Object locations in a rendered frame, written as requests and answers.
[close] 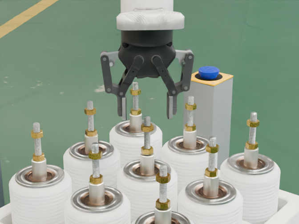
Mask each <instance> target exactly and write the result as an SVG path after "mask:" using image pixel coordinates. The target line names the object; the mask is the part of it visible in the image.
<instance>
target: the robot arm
mask: <svg viewBox="0 0 299 224"><path fill-rule="evenodd" d="M173 4H174V0H121V13H120V14H119V15H118V16H117V29H118V30H121V46H120V48H119V50H118V51H115V52H107V51H105V50H104V51H101V53H100V58H101V68H102V74H103V81H104V87H105V92H106V93H108V94H110V93H111V94H114V95H116V97H117V113H118V115H119V116H122V120H127V103H126V92H127V90H128V88H129V86H130V85H131V84H132V82H133V80H134V78H135V77H136V78H137V79H142V78H146V77H150V78H158V77H159V76H161V78H162V80H163V82H164V84H165V85H166V87H167V89H168V92H167V109H166V113H167V118H168V119H172V118H173V115H176V113H177V96H178V94H179V93H181V92H187V91H189V89H190V83H191V76H192V70H193V63H194V55H193V53H192V51H191V49H186V50H185V51H183V50H175V49H174V47H173V30H174V29H183V28H184V18H185V17H184V16H183V15H182V14H181V13H180V12H173ZM175 57H176V58H178V61H179V63H180V65H182V71H181V78H180V81H179V82H177V83H174V81H173V79H172V77H171V75H170V73H169V71H168V69H167V68H168V67H169V65H170V64H171V63H172V61H173V60H174V59H175ZM117 59H119V60H120V61H121V62H122V63H123V64H124V66H125V67H126V68H125V70H124V72H123V74H122V78H121V80H120V82H119V84H114V83H112V77H111V70H110V68H111V67H113V66H114V65H115V61H116V60H117Z"/></svg>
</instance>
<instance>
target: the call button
mask: <svg viewBox="0 0 299 224"><path fill-rule="evenodd" d="M198 73H199V74H200V76H201V77H202V78H205V79H213V78H216V77H217V75H218V74H219V69H218V68H217V67H212V66H204V67H201V68H199V69H198Z"/></svg>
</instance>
